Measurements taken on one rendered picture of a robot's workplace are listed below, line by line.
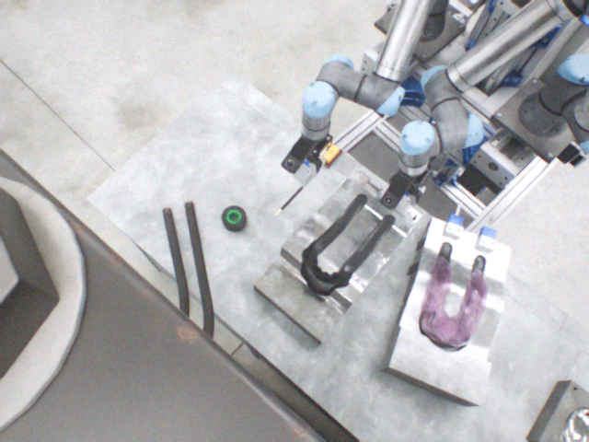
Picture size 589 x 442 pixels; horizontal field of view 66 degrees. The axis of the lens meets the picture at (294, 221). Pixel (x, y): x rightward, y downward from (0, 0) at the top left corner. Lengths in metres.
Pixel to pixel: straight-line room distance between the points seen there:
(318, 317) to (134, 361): 1.18
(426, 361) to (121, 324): 1.19
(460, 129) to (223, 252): 0.79
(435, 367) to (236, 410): 1.19
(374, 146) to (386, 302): 1.10
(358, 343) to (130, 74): 2.13
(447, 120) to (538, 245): 1.61
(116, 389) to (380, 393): 1.26
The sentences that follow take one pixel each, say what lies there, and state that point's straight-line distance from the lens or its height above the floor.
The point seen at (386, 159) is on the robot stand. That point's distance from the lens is 2.35.
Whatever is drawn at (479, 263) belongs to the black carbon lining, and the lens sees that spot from 1.53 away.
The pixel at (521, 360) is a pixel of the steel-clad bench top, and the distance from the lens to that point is 1.57.
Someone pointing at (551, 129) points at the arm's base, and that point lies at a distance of 1.58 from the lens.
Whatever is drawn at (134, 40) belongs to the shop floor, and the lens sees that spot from 3.14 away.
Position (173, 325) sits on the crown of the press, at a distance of 0.19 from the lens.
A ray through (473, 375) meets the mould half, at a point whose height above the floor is 0.91.
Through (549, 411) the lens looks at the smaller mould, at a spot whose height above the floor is 0.85.
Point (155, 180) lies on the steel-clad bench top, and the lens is 1.61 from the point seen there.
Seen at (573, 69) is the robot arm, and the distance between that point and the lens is 1.45.
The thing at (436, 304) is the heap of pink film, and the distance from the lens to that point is 1.39.
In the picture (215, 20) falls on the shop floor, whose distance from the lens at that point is 3.16.
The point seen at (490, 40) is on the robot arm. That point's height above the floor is 1.42.
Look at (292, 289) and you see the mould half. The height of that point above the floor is 0.86.
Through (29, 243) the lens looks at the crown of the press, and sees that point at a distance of 0.20.
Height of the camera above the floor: 2.19
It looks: 68 degrees down
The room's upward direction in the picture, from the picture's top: 6 degrees clockwise
